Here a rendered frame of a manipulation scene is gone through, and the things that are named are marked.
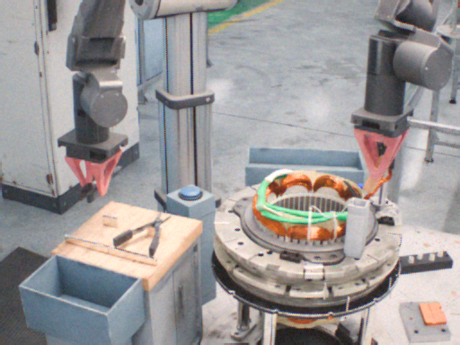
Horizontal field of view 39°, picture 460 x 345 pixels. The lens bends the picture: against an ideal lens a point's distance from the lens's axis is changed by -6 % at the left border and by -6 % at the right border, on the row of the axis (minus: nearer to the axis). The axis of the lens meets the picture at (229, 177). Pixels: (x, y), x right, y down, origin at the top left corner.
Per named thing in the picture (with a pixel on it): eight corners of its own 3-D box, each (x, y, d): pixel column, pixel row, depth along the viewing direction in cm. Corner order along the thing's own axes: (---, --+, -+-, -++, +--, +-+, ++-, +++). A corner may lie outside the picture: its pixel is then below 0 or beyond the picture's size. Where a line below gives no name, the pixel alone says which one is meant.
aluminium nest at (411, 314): (449, 340, 131) (452, 331, 130) (409, 342, 131) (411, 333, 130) (436, 306, 142) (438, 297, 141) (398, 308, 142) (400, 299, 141)
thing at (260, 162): (349, 259, 160) (359, 150, 148) (352, 284, 151) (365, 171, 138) (246, 256, 162) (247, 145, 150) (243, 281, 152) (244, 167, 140)
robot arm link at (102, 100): (119, 30, 103) (67, 30, 99) (145, 46, 94) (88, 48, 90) (113, 101, 108) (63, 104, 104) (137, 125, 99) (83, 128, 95)
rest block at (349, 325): (352, 344, 126) (353, 335, 125) (336, 330, 130) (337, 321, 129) (368, 337, 128) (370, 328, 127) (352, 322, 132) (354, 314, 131)
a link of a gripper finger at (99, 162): (103, 207, 107) (101, 152, 103) (67, 197, 109) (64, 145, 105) (125, 189, 113) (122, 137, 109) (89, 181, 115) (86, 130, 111)
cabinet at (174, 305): (160, 404, 116) (149, 290, 105) (75, 375, 123) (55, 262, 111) (204, 343, 132) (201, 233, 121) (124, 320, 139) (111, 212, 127)
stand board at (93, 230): (149, 291, 105) (148, 278, 104) (52, 263, 111) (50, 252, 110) (202, 232, 121) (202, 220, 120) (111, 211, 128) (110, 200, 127)
